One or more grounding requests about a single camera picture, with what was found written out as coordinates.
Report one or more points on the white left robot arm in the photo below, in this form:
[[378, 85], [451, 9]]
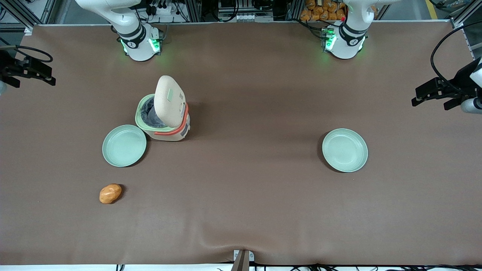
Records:
[[344, 45]]

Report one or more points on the white terminal block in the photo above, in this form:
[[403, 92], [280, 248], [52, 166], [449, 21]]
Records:
[[244, 17]]

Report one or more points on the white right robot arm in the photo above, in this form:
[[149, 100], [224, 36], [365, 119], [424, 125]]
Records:
[[139, 45]]

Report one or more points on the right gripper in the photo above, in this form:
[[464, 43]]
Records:
[[7, 64]]

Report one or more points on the aluminium frame profile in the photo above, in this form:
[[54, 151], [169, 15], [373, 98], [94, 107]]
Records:
[[465, 15], [22, 15]]

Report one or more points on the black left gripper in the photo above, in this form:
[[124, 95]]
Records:
[[461, 78]]

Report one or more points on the white power strip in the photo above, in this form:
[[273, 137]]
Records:
[[163, 9]]

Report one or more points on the brown table cloth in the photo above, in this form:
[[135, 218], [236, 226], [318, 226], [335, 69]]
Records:
[[244, 195]]

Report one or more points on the metal table edge bracket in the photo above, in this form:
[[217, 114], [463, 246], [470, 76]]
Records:
[[243, 259]]

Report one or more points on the light green round plate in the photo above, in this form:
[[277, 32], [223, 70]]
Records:
[[345, 150], [124, 146]]

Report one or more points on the dark grey inner pot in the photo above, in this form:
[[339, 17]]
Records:
[[148, 114]]

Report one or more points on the pile of orange bread rolls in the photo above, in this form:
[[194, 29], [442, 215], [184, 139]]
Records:
[[320, 15]]

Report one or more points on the orange brown bread roll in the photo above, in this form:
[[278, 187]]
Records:
[[110, 193]]

